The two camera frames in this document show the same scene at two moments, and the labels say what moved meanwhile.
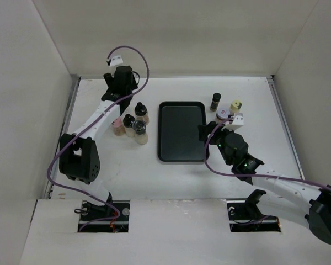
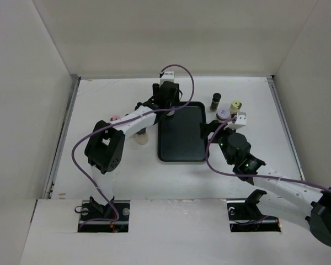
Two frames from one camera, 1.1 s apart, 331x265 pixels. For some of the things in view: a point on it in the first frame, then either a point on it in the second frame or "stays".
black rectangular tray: (178, 131) stays
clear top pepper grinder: (141, 136) stays
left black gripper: (111, 79) → (175, 102)
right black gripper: (203, 130) stays
